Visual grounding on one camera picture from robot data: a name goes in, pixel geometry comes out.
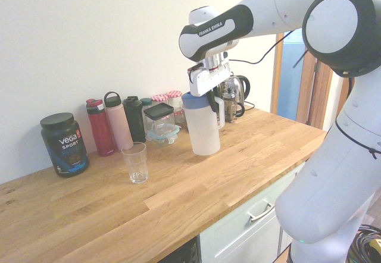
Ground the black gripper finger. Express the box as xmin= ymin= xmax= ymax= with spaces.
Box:
xmin=207 ymin=89 xmax=220 ymax=112

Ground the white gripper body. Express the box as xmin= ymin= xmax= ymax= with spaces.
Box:
xmin=189 ymin=61 xmax=232 ymax=96

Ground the translucent pitcher with blue lid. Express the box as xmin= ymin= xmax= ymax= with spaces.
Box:
xmin=181 ymin=90 xmax=226 ymax=156

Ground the pink water bottle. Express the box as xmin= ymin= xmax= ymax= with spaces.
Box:
xmin=103 ymin=91 xmax=134 ymax=151

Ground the red water bottle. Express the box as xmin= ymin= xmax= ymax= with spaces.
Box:
xmin=85 ymin=98 xmax=115 ymax=157

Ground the glass French press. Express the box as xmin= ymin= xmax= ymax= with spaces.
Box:
xmin=221 ymin=89 xmax=245 ymax=124

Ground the chrome electric kettle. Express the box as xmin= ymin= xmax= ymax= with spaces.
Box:
xmin=221 ymin=73 xmax=251 ymax=118

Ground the jar with red checkered lid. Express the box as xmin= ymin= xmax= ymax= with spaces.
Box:
xmin=165 ymin=90 xmax=183 ymax=111
xmin=151 ymin=94 xmax=169 ymax=108
xmin=173 ymin=108 xmax=186 ymax=126

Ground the square container with black lid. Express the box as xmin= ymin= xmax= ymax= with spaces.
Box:
xmin=143 ymin=102 xmax=175 ymax=133

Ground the glass container with teal lid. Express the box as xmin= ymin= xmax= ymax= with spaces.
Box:
xmin=145 ymin=124 xmax=182 ymax=148

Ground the jar with green lid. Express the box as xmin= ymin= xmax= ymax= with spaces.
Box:
xmin=139 ymin=97 xmax=153 ymax=112

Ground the black shaker bottle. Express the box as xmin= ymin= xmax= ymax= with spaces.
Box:
xmin=122 ymin=95 xmax=146 ymax=143

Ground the clear drinking glass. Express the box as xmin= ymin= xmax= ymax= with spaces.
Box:
xmin=121 ymin=141 xmax=149 ymax=185

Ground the white cabinet drawer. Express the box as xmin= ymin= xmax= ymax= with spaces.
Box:
xmin=198 ymin=161 xmax=307 ymax=263

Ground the black dishwasher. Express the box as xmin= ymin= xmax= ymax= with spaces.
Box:
xmin=160 ymin=234 xmax=202 ymax=263

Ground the dark Vega protein tub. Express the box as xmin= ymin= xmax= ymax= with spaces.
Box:
xmin=40 ymin=112 xmax=90 ymax=178

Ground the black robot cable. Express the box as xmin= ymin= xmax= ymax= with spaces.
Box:
xmin=227 ymin=26 xmax=381 ymax=160

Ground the wooden door frame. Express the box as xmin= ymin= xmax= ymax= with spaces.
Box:
xmin=270 ymin=27 xmax=352 ymax=132

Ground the metal drawer handle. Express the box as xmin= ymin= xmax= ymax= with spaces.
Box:
xmin=246 ymin=202 xmax=275 ymax=223

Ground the coiled black cable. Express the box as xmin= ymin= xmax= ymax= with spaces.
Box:
xmin=346 ymin=223 xmax=381 ymax=263

